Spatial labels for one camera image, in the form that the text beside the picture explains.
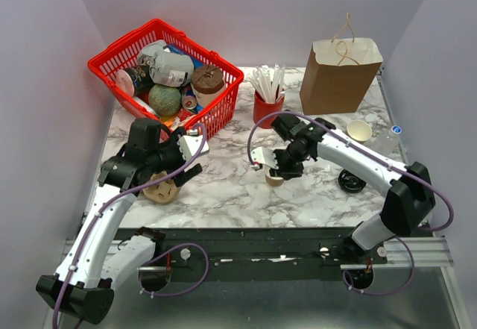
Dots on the black mounting base plate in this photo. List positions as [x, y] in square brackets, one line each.
[164, 270]

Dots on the green round melon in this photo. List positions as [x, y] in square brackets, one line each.
[164, 100]

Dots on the clear plastic water bottle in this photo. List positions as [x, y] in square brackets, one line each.
[387, 141]

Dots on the brown paper takeout bag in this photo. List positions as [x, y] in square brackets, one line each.
[339, 72]

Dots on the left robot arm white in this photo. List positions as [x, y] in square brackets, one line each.
[83, 285]

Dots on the red straw holder cup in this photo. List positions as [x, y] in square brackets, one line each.
[261, 109]

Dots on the bundle of white wrapped straws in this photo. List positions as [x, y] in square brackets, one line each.
[268, 82]

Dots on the brown lidded tub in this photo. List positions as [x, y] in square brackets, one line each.
[207, 84]

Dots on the cardboard cup carrier left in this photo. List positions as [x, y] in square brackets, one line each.
[163, 193]

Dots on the tilted empty paper cup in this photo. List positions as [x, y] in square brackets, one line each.
[359, 130]

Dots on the black plastic lid on table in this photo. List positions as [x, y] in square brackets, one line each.
[350, 183]

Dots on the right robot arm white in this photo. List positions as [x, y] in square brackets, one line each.
[408, 199]

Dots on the grey paper wrapped package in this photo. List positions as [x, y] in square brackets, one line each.
[165, 67]

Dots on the red bull can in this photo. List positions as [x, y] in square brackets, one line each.
[189, 100]

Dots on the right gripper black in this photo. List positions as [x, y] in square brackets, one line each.
[286, 174]

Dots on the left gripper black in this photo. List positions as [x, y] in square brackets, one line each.
[173, 142]

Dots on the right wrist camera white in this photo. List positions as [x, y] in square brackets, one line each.
[263, 157]

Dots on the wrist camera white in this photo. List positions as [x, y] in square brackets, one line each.
[189, 144]
[263, 157]

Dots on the red plastic shopping basket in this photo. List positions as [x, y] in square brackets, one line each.
[123, 52]

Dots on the black printed can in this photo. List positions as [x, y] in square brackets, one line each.
[134, 80]

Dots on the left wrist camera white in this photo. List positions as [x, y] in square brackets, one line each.
[189, 144]

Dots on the aluminium rail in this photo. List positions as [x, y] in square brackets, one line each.
[241, 248]

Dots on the brown paper coffee cup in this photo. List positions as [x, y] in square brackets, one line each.
[272, 180]

